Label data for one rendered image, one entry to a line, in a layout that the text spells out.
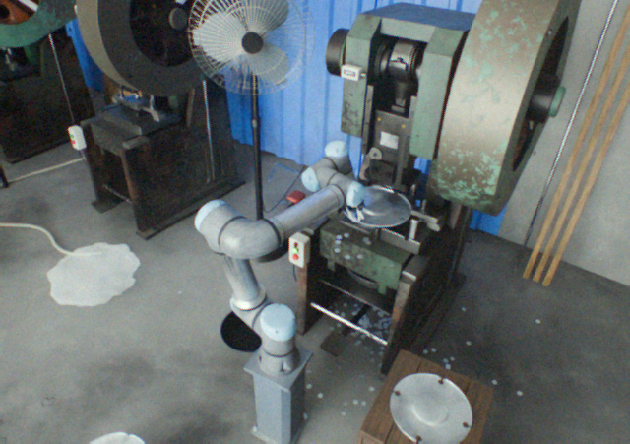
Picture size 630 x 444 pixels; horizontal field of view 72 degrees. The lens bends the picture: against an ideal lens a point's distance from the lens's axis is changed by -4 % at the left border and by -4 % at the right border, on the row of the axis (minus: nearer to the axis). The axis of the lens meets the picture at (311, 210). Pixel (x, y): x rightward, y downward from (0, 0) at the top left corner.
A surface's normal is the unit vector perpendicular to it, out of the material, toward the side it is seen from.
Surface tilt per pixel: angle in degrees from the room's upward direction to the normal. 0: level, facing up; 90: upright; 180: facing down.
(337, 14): 90
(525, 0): 41
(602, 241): 90
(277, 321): 7
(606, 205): 90
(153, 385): 0
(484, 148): 95
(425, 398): 0
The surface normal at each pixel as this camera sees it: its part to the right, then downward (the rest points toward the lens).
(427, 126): -0.57, 0.45
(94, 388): 0.04, -0.82
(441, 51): -0.38, -0.26
